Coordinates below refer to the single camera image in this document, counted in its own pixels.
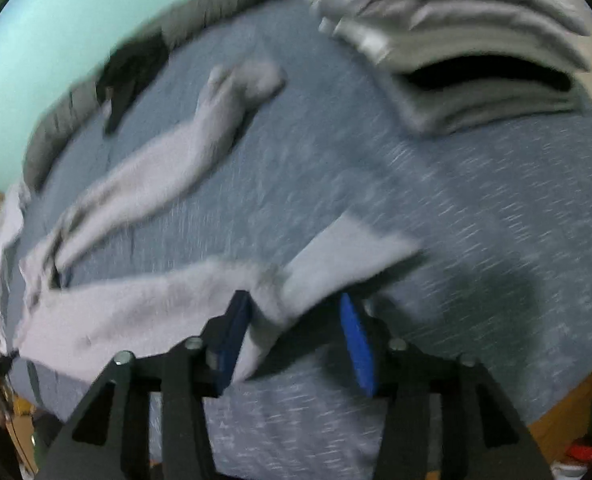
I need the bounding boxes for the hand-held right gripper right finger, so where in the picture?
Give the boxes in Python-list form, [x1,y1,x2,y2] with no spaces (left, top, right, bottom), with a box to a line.
[338,292,554,480]

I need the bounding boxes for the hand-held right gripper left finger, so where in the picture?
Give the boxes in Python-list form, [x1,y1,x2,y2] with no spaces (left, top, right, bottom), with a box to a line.
[36,290,254,480]

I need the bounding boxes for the grey fleece pants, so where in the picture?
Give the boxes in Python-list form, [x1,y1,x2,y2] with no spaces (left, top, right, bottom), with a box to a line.
[13,60,424,386]

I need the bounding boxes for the light grey pillow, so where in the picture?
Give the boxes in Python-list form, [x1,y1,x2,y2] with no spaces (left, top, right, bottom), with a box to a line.
[0,180,33,356]

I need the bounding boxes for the blue patterned bed sheet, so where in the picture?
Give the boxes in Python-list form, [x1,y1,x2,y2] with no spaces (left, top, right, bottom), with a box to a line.
[6,0,592,480]

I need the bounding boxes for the red object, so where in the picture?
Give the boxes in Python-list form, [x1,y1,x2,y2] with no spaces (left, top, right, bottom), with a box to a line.
[565,439,592,463]

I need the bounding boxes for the dark grey folded garment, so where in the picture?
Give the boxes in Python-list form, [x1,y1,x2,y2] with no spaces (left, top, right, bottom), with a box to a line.
[388,52,592,137]

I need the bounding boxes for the black garment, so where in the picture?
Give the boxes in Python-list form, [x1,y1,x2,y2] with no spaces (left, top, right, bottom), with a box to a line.
[96,35,169,136]

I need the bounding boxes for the light grey folded garment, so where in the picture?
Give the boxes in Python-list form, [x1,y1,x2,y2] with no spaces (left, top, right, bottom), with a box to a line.
[321,0,592,73]

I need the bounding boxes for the rolled dark grey duvet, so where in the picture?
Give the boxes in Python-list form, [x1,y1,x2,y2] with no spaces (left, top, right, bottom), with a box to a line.
[23,0,322,191]

